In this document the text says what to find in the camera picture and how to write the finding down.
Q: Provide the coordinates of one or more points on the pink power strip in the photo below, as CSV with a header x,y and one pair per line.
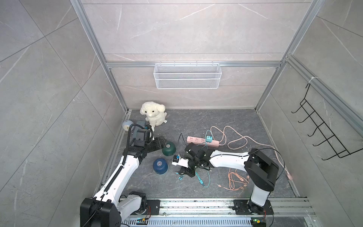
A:
x,y
201,141

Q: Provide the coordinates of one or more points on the teal charger plug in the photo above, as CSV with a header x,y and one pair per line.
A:
x,y
209,139

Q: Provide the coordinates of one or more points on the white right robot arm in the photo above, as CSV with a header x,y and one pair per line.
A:
x,y
262,170

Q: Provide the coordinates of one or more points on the grey blue sponge block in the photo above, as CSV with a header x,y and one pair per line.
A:
x,y
141,124

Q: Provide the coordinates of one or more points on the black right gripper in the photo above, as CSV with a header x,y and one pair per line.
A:
x,y
187,171

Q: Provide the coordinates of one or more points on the white plush dog toy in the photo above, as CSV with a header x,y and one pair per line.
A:
x,y
154,112

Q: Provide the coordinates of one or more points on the black wire hook rack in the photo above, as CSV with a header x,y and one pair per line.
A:
x,y
320,125

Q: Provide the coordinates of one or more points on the blue meat grinder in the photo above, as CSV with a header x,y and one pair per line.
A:
x,y
160,166

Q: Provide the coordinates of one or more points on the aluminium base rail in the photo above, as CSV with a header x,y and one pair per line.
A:
x,y
224,212

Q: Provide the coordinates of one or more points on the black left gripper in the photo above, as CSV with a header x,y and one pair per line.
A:
x,y
162,144

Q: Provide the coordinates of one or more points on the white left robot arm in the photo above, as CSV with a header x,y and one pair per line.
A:
x,y
119,176

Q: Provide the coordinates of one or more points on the green meat grinder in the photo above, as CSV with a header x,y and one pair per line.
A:
x,y
169,149

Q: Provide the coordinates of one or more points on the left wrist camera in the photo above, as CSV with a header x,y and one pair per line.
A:
x,y
143,134

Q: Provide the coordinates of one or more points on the small globe ball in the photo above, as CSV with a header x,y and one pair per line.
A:
x,y
127,124

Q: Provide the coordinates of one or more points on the white wire mesh basket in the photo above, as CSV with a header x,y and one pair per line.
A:
x,y
187,75

